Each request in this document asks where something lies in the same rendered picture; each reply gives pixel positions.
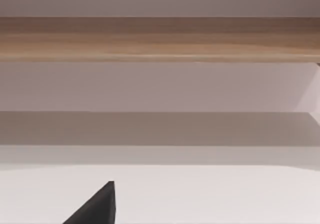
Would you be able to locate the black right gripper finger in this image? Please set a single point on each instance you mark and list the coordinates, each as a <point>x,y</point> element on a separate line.
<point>100,206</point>

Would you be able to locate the wooden shelf board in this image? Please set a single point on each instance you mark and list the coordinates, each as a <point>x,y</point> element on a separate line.
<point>160,40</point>

